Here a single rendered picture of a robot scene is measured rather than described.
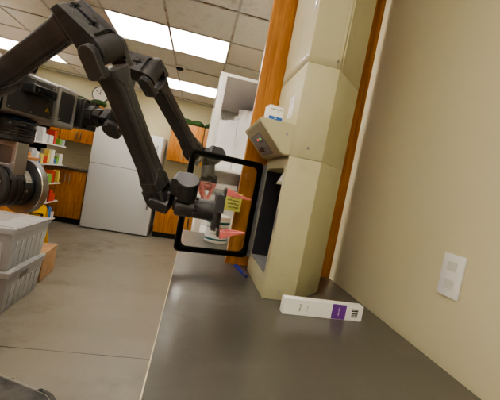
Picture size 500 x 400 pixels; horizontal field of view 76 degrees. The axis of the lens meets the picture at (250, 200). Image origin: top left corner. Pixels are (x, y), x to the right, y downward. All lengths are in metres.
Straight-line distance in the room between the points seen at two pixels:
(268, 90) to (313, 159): 0.48
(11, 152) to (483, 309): 1.47
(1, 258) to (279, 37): 2.43
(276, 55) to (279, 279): 0.92
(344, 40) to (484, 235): 0.70
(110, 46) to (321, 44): 0.64
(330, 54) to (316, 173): 0.38
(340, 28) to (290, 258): 0.75
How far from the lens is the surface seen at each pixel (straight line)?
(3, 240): 2.92
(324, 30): 1.16
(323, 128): 1.08
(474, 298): 0.98
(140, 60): 1.15
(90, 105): 1.50
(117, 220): 6.10
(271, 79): 1.45
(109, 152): 6.07
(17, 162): 1.35
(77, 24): 0.78
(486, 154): 1.02
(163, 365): 0.69
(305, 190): 1.05
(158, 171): 0.87
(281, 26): 1.54
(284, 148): 1.03
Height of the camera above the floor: 1.30
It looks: 3 degrees down
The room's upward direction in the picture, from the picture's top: 11 degrees clockwise
